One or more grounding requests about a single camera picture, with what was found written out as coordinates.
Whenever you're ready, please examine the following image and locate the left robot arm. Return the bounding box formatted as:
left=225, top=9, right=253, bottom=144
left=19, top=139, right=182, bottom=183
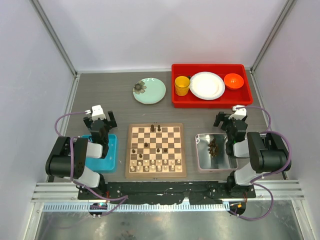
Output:
left=45, top=108, right=117, bottom=201

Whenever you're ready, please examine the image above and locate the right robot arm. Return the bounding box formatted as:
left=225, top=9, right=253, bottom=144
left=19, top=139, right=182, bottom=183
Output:
left=213, top=109, right=292, bottom=198

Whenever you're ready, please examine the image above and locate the pile of dark chess pieces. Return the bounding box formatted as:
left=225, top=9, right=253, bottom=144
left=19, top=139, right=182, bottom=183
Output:
left=208, top=138, right=219, bottom=158

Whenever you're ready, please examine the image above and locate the wooden chess board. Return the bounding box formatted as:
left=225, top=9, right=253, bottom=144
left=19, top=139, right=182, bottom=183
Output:
left=125, top=123, right=187, bottom=179

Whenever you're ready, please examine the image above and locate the white paper plate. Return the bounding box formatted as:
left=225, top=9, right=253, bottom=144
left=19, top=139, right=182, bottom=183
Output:
left=189, top=71, right=226, bottom=101

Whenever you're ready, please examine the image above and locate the silver metal tray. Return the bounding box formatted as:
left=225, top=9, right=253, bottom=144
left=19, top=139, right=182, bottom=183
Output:
left=195, top=133, right=239, bottom=174

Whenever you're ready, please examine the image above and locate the blue plastic tray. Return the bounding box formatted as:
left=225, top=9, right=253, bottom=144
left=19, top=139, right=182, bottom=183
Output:
left=85, top=134, right=118, bottom=174

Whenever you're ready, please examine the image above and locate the orange plastic bowl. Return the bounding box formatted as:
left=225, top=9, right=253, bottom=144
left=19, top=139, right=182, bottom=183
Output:
left=223, top=73, right=244, bottom=90

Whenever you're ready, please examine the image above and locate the red plastic bin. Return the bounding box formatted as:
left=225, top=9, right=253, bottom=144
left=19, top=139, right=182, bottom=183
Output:
left=171, top=63, right=253, bottom=109

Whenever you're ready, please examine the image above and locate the mint green flower plate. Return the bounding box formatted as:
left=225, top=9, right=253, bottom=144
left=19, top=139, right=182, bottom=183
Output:
left=132, top=77, right=166, bottom=105

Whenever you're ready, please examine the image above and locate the yellow plastic cup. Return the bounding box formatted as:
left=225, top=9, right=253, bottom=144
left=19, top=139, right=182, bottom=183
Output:
left=174, top=76, right=190, bottom=97

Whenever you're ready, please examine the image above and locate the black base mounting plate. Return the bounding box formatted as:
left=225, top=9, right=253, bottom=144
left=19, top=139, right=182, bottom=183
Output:
left=93, top=181, right=256, bottom=205

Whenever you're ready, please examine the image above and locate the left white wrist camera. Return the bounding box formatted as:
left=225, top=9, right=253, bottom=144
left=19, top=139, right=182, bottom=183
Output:
left=85, top=105, right=106, bottom=121

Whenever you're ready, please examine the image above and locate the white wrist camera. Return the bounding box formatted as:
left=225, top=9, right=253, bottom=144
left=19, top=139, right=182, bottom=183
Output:
left=228, top=105, right=247, bottom=120
left=85, top=105, right=106, bottom=121

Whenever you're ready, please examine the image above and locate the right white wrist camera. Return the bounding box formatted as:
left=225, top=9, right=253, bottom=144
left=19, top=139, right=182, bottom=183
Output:
left=228, top=105, right=247, bottom=120

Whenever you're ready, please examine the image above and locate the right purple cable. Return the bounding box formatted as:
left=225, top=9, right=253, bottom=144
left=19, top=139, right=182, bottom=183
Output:
left=229, top=105, right=292, bottom=221

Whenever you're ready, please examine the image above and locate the purple cable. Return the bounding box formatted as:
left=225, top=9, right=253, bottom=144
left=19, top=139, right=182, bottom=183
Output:
left=229, top=105, right=292, bottom=221
left=55, top=111, right=129, bottom=216

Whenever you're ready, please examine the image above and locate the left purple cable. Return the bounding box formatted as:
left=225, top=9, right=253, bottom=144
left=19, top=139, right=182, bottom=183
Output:
left=55, top=111, right=129, bottom=216

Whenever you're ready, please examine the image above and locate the aluminium frame rail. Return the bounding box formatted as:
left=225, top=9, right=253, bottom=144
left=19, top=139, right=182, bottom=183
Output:
left=31, top=180, right=304, bottom=205

